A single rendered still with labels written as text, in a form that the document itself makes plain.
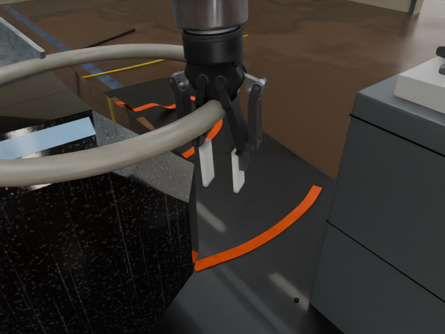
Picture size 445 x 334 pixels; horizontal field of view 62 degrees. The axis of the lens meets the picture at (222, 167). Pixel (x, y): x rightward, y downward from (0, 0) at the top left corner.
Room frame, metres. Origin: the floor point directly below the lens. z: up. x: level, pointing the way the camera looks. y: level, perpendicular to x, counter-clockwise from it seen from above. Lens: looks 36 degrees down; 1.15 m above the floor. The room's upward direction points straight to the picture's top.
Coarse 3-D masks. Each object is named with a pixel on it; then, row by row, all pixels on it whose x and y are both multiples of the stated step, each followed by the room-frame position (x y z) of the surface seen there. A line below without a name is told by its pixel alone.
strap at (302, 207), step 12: (192, 96) 2.42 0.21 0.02; (144, 108) 2.04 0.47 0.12; (168, 108) 2.18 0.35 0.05; (216, 132) 1.92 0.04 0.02; (312, 192) 1.36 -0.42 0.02; (300, 204) 1.28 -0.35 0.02; (288, 216) 1.20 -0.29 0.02; (300, 216) 1.20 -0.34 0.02; (276, 228) 1.13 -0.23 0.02; (252, 240) 1.06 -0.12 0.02; (264, 240) 1.06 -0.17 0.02; (228, 252) 0.99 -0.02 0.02; (240, 252) 0.99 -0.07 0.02; (204, 264) 0.94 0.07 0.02
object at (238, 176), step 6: (234, 150) 0.44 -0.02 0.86; (234, 156) 0.44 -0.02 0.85; (234, 162) 0.44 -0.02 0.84; (234, 168) 0.43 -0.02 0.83; (234, 174) 0.43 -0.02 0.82; (240, 174) 0.45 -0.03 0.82; (234, 180) 0.43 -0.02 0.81; (240, 180) 0.44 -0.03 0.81; (234, 186) 0.43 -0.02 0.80; (240, 186) 0.44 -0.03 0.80
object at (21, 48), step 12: (0, 24) 0.80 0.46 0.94; (0, 36) 0.81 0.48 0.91; (12, 36) 0.78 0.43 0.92; (24, 36) 0.76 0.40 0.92; (0, 48) 0.78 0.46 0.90; (12, 48) 0.78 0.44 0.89; (24, 48) 0.76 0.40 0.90; (36, 48) 0.73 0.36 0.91; (0, 60) 0.73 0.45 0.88; (12, 60) 0.74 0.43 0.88
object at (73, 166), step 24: (96, 48) 0.77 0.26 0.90; (120, 48) 0.77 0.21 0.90; (144, 48) 0.76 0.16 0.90; (168, 48) 0.74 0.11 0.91; (0, 72) 0.66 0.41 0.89; (24, 72) 0.69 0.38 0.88; (192, 120) 0.40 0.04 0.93; (216, 120) 0.43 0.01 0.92; (120, 144) 0.35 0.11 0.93; (144, 144) 0.35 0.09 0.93; (168, 144) 0.36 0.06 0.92; (0, 168) 0.32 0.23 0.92; (24, 168) 0.31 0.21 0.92; (48, 168) 0.31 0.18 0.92; (72, 168) 0.32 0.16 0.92; (96, 168) 0.32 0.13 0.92; (120, 168) 0.34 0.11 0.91
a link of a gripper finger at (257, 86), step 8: (264, 80) 0.45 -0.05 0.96; (256, 88) 0.43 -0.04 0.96; (264, 88) 0.45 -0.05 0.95; (256, 96) 0.43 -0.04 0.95; (248, 104) 0.43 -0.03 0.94; (256, 104) 0.43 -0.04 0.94; (248, 112) 0.43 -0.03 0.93; (256, 112) 0.43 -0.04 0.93; (248, 120) 0.43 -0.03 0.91; (256, 120) 0.43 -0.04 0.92; (248, 128) 0.43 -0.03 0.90; (256, 128) 0.43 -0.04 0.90; (248, 136) 0.43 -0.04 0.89; (256, 136) 0.43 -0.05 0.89; (248, 144) 0.43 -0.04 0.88; (256, 144) 0.43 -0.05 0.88
